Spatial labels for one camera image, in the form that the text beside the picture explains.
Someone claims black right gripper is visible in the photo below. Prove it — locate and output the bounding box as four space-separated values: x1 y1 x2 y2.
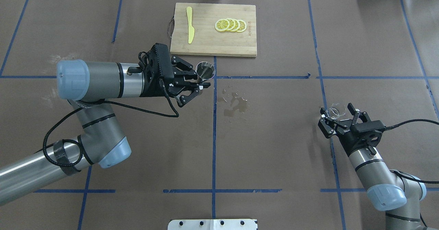
317 102 372 157

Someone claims yellow plastic knife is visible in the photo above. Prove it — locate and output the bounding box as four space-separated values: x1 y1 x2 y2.
186 6 195 44

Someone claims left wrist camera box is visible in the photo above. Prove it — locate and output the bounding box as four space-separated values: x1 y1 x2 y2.
138 43 174 97

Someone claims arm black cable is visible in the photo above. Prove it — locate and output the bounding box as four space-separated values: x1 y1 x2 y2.
43 79 180 169
384 119 439 184

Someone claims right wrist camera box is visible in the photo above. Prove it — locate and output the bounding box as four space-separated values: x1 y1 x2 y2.
350 120 385 156

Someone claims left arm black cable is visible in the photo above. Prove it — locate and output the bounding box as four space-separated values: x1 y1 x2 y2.
43 79 180 169

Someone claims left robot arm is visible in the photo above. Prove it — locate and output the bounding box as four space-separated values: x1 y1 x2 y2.
1 52 215 205

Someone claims clear glass beaker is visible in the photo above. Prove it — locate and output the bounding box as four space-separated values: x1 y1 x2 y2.
325 103 347 120

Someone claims steel jigger measuring cup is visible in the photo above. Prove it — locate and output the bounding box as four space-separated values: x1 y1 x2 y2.
195 61 215 83

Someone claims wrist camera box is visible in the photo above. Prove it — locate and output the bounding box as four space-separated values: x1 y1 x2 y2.
350 120 385 156
138 43 174 97

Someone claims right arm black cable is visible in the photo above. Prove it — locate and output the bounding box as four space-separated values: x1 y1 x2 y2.
384 119 439 184

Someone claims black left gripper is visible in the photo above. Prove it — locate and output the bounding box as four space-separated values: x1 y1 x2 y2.
158 55 211 107

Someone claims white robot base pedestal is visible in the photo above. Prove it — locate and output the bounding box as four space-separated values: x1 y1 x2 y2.
167 219 258 230

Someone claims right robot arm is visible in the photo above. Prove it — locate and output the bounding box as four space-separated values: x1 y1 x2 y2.
318 104 428 230

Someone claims liquid spill on table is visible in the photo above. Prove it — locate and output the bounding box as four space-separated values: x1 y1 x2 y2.
218 88 249 117

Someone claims bamboo cutting board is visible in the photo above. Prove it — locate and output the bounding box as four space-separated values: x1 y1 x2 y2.
170 2 257 57

